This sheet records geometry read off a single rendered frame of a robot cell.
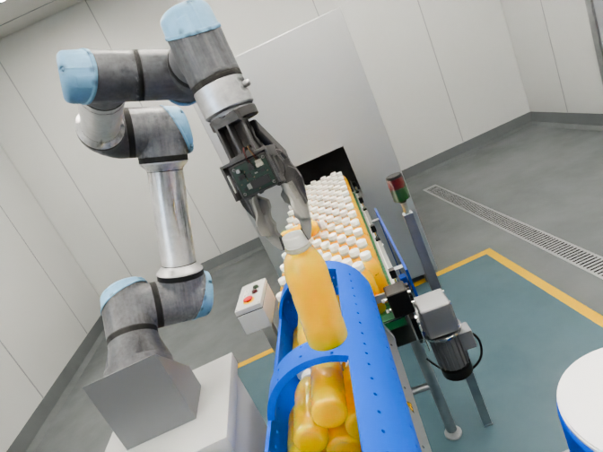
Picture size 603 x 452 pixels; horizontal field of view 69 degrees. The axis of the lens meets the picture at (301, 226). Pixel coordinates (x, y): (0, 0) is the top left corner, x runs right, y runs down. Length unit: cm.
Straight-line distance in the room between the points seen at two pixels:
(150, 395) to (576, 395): 84
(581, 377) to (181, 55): 87
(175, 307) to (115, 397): 23
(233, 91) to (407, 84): 528
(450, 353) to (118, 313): 112
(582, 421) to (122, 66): 91
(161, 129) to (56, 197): 504
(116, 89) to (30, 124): 534
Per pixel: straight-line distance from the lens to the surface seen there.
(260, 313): 158
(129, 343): 109
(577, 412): 94
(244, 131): 62
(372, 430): 76
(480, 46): 625
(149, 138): 108
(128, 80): 72
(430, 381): 213
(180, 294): 113
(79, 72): 71
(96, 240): 607
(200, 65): 64
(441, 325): 163
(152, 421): 112
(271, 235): 67
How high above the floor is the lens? 172
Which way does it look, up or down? 17 degrees down
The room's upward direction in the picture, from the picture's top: 25 degrees counter-clockwise
